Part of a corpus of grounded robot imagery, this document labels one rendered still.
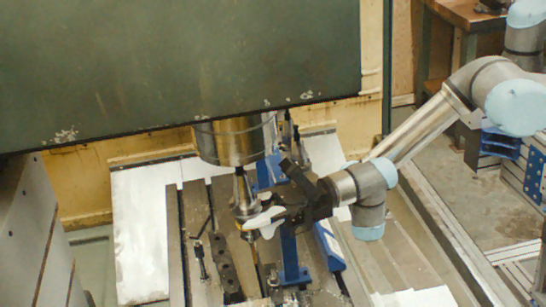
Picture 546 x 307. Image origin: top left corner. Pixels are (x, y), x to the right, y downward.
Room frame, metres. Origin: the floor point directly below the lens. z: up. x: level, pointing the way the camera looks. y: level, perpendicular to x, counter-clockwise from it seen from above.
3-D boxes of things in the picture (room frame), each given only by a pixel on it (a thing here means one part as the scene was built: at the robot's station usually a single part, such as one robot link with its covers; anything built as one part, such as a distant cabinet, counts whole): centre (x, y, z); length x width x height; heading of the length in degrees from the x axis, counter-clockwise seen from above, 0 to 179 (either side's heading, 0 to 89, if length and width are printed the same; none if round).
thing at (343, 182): (1.00, -0.13, 1.27); 0.08 x 0.05 x 0.08; 21
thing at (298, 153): (1.19, -0.07, 1.26); 0.04 x 0.04 x 0.07
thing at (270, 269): (1.02, 0.03, 0.97); 0.13 x 0.03 x 0.15; 7
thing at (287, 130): (1.30, -0.06, 1.26); 0.04 x 0.04 x 0.07
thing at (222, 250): (1.17, 0.16, 0.93); 0.26 x 0.05 x 0.06; 12
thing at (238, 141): (0.92, 0.06, 1.51); 0.16 x 0.16 x 0.12
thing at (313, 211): (0.97, -0.06, 1.26); 0.12 x 0.08 x 0.09; 111
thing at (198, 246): (1.18, 0.22, 0.96); 0.03 x 0.03 x 0.13
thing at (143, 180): (1.57, 0.13, 0.75); 0.89 x 0.70 x 0.26; 97
